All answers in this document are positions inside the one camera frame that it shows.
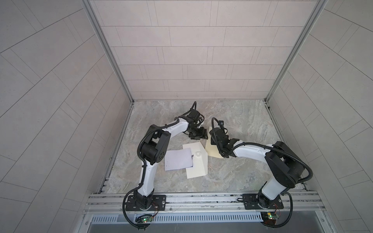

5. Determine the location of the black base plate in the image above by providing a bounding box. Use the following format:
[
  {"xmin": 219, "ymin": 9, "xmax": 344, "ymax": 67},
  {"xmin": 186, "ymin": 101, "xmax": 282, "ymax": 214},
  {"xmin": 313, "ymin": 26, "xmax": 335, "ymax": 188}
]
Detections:
[
  {"xmin": 242, "ymin": 194, "xmax": 284, "ymax": 210},
  {"xmin": 124, "ymin": 195, "xmax": 167, "ymax": 211}
]

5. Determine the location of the white ventilation grille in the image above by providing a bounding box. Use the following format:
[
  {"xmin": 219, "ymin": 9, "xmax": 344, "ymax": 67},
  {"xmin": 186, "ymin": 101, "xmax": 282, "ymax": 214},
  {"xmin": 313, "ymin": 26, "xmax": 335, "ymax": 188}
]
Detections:
[{"xmin": 91, "ymin": 212, "xmax": 263, "ymax": 224}]

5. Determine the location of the left black cable conduit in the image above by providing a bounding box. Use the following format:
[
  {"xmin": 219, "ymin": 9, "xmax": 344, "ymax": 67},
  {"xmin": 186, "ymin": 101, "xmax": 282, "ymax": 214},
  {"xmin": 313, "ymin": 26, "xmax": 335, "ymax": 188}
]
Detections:
[{"xmin": 122, "ymin": 101, "xmax": 205, "ymax": 229}]

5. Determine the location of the cream white envelope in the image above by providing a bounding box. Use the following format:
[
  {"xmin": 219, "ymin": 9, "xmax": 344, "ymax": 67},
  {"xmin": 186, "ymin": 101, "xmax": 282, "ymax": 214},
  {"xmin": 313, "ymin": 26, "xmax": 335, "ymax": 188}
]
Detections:
[{"xmin": 183, "ymin": 142, "xmax": 208, "ymax": 179}]

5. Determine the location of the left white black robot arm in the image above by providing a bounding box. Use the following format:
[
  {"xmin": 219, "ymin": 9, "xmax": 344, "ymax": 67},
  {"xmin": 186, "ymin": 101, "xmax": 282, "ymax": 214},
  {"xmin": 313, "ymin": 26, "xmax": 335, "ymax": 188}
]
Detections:
[{"xmin": 130, "ymin": 103, "xmax": 207, "ymax": 210}]

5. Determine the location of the right circuit board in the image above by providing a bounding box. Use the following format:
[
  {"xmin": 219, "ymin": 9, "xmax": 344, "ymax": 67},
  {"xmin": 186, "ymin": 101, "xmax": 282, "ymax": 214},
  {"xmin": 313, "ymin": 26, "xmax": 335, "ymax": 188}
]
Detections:
[{"xmin": 261, "ymin": 212, "xmax": 280, "ymax": 226}]

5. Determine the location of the yellow manila envelope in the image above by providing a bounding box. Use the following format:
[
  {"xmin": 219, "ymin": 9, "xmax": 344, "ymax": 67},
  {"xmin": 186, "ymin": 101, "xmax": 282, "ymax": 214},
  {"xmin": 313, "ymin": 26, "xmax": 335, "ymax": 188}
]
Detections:
[{"xmin": 205, "ymin": 127, "xmax": 223, "ymax": 159}]

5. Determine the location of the left circuit board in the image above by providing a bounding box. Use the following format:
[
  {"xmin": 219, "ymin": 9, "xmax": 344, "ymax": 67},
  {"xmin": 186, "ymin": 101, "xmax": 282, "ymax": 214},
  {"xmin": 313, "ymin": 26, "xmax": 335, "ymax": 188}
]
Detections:
[{"xmin": 136, "ymin": 214, "xmax": 153, "ymax": 224}]

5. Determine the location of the right black cable conduit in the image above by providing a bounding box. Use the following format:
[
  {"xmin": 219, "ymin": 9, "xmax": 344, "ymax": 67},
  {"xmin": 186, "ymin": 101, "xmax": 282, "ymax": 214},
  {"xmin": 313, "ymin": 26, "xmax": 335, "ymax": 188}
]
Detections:
[{"xmin": 211, "ymin": 117, "xmax": 314, "ymax": 228}]

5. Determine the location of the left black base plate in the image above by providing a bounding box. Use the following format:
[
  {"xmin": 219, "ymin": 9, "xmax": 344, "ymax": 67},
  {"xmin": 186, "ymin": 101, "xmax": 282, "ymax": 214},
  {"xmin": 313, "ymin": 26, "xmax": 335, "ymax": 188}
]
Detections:
[{"xmin": 124, "ymin": 195, "xmax": 167, "ymax": 211}]

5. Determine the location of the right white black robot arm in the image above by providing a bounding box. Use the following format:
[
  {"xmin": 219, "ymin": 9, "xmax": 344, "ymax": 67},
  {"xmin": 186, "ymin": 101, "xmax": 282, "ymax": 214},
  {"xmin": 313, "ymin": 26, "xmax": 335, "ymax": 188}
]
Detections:
[{"xmin": 209, "ymin": 128, "xmax": 309, "ymax": 209}]

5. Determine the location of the aluminium mounting rail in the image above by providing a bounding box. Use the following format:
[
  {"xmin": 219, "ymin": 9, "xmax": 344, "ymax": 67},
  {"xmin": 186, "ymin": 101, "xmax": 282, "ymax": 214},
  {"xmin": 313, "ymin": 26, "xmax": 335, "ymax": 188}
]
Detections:
[{"xmin": 83, "ymin": 190, "xmax": 325, "ymax": 214}]

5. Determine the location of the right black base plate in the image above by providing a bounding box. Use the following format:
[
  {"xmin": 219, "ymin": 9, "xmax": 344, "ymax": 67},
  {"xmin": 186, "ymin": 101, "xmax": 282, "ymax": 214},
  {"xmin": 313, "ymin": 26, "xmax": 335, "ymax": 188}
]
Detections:
[{"xmin": 242, "ymin": 194, "xmax": 284, "ymax": 210}]

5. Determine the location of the black cable conduit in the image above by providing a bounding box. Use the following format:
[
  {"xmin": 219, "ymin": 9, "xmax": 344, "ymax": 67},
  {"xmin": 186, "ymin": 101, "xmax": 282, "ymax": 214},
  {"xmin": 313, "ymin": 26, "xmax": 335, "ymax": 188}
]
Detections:
[
  {"xmin": 211, "ymin": 117, "xmax": 314, "ymax": 228},
  {"xmin": 122, "ymin": 101, "xmax": 205, "ymax": 229}
]

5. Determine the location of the white paper sheet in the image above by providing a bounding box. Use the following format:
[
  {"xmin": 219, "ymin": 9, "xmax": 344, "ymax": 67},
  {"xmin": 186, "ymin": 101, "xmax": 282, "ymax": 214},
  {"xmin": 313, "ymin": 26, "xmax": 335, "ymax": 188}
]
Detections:
[{"xmin": 165, "ymin": 148, "xmax": 193, "ymax": 171}]

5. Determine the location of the circuit board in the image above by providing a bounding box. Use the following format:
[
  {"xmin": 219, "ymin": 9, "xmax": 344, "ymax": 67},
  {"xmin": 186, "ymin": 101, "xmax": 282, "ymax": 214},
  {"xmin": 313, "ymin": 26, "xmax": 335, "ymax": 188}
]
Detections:
[
  {"xmin": 261, "ymin": 212, "xmax": 280, "ymax": 226},
  {"xmin": 136, "ymin": 214, "xmax": 153, "ymax": 224}
]

